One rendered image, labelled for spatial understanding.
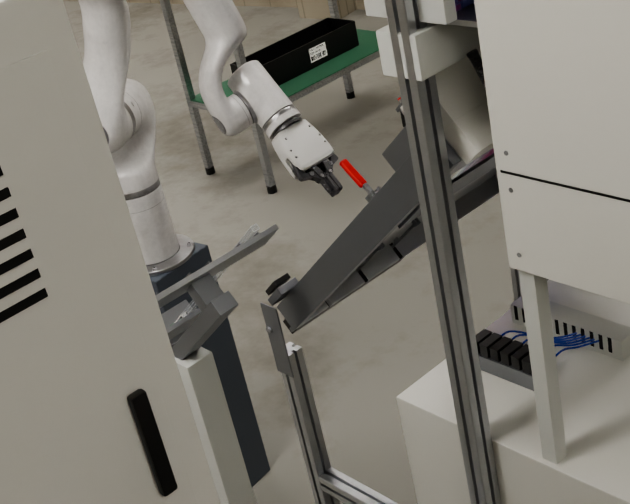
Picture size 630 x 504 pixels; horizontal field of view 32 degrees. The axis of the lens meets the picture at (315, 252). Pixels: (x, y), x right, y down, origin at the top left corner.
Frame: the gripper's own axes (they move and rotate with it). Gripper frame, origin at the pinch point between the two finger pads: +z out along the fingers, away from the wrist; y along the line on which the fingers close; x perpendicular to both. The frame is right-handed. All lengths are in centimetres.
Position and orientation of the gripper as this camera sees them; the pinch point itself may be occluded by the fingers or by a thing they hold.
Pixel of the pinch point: (332, 185)
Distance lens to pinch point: 230.9
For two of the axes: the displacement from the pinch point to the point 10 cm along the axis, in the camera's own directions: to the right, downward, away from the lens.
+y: -7.2, 4.5, -5.3
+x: 3.4, -4.4, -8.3
